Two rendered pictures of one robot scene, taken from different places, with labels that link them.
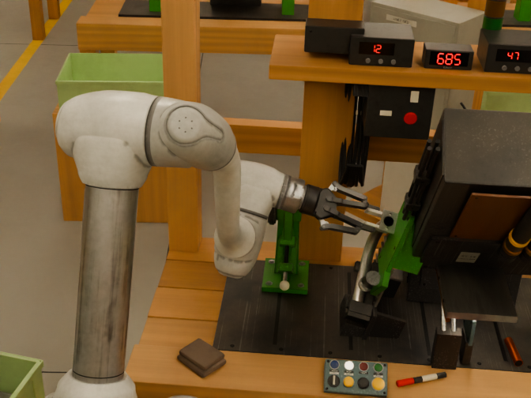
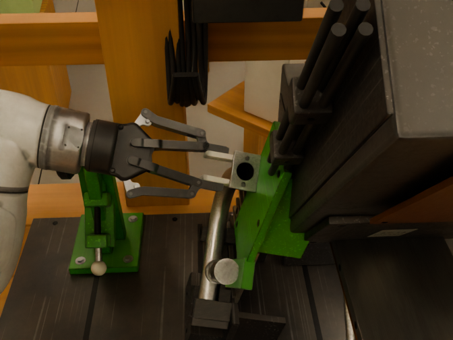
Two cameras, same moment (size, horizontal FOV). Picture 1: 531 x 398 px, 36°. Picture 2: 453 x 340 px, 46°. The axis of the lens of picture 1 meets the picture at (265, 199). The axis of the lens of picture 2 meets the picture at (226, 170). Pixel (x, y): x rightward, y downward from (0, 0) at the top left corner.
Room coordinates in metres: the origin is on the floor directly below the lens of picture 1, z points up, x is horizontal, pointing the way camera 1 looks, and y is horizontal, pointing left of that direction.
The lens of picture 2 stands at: (1.16, -0.22, 1.69)
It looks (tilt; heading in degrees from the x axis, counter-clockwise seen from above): 39 degrees down; 354
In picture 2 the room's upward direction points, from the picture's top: straight up
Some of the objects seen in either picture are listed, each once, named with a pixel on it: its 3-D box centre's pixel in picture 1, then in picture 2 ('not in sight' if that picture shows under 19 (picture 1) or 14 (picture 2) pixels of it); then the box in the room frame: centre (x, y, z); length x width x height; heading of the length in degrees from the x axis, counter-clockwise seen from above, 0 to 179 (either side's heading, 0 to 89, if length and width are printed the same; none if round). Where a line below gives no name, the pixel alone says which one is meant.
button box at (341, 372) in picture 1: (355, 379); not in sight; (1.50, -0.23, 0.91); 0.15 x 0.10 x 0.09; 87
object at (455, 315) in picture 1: (468, 271); (386, 243); (1.68, -0.51, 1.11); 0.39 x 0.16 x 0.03; 177
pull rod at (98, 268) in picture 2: (284, 278); (98, 256); (1.84, -0.06, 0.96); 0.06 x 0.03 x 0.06; 177
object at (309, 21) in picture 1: (333, 36); not in sight; (2.02, -0.16, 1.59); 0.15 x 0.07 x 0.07; 87
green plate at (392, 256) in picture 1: (408, 240); (281, 202); (1.72, -0.36, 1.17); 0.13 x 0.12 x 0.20; 87
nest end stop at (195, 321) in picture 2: (355, 317); (207, 322); (1.69, -0.25, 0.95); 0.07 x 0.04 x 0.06; 87
